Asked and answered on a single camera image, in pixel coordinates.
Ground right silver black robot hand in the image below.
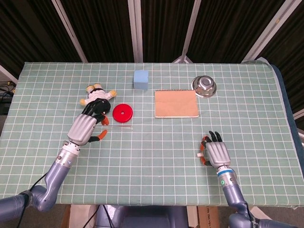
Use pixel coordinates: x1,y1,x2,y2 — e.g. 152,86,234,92
199,130,232,168

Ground light blue foam cube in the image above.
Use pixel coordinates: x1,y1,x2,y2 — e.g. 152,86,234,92
133,70,150,91

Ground brown spiral notebook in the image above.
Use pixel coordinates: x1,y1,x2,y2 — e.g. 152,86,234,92
154,89,200,119

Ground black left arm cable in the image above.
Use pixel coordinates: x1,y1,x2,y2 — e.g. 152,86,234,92
22,172,49,228

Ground plush doll with black head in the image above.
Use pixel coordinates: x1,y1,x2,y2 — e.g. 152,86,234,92
79,83,118,114

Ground upturned stainless steel bowl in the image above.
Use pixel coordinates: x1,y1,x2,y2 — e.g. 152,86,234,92
191,75,218,98

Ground dark pleated curtain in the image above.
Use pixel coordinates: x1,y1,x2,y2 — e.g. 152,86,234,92
0,0,304,114

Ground white metal frame post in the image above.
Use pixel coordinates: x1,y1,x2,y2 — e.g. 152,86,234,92
51,0,88,63
242,0,297,64
173,0,202,64
127,0,144,63

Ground brown cardboard box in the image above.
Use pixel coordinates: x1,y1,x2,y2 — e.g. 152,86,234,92
197,206,235,228

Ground red round plastic disc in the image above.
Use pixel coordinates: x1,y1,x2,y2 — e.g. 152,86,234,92
112,104,133,123

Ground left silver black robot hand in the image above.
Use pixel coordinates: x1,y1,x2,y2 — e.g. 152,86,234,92
66,98,110,146

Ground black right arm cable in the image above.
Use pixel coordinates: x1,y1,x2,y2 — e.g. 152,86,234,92
244,201,254,228

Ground blue-grey robot torso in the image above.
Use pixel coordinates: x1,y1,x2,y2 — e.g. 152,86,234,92
95,205,190,228

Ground green checkered tablecloth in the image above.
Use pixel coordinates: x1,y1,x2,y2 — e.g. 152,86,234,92
0,62,301,209

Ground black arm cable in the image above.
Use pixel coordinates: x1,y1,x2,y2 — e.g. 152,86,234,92
22,172,49,228
244,201,254,228

